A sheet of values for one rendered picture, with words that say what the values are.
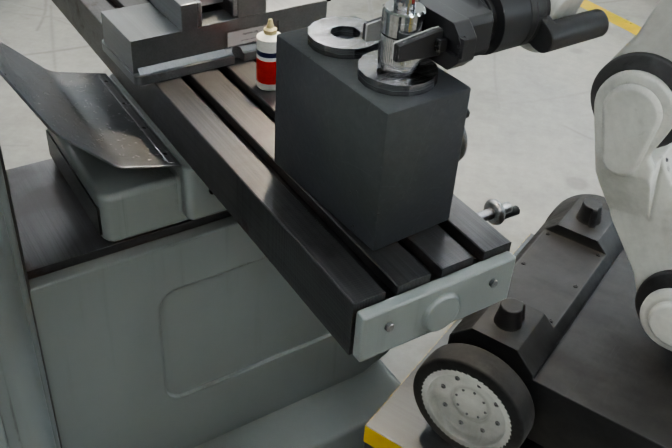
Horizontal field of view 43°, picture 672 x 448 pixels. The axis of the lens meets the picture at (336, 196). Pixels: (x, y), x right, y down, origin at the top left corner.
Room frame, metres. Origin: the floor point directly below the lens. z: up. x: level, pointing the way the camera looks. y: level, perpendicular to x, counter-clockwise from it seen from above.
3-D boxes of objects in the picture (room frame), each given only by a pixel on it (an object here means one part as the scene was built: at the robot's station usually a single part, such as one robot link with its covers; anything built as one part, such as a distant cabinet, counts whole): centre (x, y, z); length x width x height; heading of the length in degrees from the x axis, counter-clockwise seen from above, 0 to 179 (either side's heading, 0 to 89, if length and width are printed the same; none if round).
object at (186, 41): (1.28, 0.21, 0.99); 0.35 x 0.15 x 0.11; 126
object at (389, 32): (0.85, -0.06, 1.17); 0.05 x 0.05 x 0.06
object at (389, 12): (0.85, -0.06, 1.20); 0.05 x 0.05 x 0.01
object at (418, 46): (0.82, -0.08, 1.17); 0.06 x 0.02 x 0.03; 126
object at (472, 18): (0.90, -0.13, 1.17); 0.13 x 0.12 x 0.10; 36
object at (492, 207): (1.41, -0.30, 0.51); 0.22 x 0.06 x 0.06; 125
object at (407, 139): (0.89, -0.03, 1.03); 0.22 x 0.12 x 0.20; 38
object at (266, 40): (1.15, 0.11, 0.99); 0.04 x 0.04 x 0.11
